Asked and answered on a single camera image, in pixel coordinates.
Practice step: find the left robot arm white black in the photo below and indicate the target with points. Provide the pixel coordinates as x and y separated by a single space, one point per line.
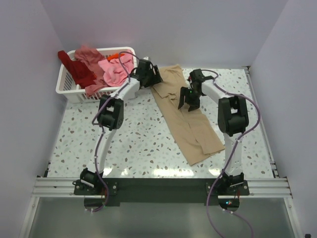
110 118

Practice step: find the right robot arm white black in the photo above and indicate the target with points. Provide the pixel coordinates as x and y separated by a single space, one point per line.
232 120

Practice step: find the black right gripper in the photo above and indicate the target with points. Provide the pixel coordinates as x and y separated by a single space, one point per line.
194 104

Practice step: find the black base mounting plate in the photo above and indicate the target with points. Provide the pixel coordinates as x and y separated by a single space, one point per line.
115 191

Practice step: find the aluminium frame rail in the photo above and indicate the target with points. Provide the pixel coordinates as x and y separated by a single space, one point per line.
144 149

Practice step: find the orange t shirt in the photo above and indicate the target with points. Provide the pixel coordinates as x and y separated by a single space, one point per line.
113 56

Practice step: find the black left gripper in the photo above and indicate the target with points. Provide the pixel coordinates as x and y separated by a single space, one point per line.
156 78

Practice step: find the beige t shirt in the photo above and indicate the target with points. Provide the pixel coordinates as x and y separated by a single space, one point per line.
192 131

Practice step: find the pink t shirt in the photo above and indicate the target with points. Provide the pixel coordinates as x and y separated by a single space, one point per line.
116 71

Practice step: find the dark red t shirt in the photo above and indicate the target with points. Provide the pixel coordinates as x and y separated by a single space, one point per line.
78 70

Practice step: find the white plastic laundry basket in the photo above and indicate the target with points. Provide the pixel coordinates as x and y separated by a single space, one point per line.
75 93

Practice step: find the dusty rose t shirt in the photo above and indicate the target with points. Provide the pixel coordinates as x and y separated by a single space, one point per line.
90 57

